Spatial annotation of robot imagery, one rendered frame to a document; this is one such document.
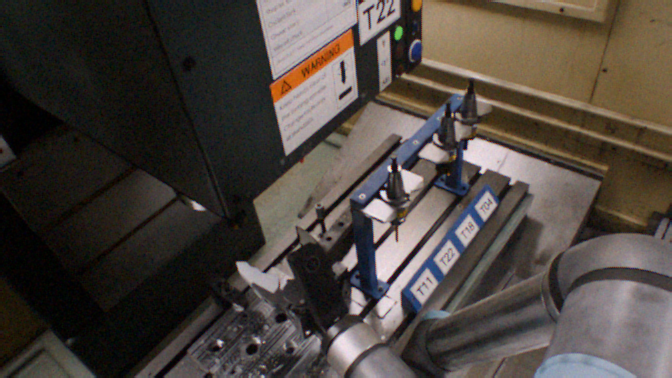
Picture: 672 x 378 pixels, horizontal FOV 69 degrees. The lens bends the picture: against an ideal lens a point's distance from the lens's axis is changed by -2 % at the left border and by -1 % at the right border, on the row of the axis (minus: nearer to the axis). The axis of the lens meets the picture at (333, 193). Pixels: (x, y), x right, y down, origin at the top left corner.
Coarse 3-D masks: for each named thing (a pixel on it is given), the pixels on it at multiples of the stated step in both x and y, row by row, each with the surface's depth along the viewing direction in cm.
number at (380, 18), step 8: (376, 0) 67; (384, 0) 68; (392, 0) 70; (376, 8) 67; (384, 8) 69; (392, 8) 70; (376, 16) 68; (384, 16) 70; (392, 16) 71; (376, 24) 69
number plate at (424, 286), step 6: (426, 270) 125; (420, 276) 124; (426, 276) 125; (432, 276) 126; (420, 282) 123; (426, 282) 124; (432, 282) 125; (414, 288) 122; (420, 288) 123; (426, 288) 124; (432, 288) 125; (414, 294) 122; (420, 294) 123; (426, 294) 124; (420, 300) 122
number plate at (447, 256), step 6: (444, 246) 130; (450, 246) 131; (444, 252) 129; (450, 252) 130; (456, 252) 131; (438, 258) 128; (444, 258) 129; (450, 258) 130; (456, 258) 131; (438, 264) 127; (444, 264) 129; (450, 264) 130; (444, 270) 128
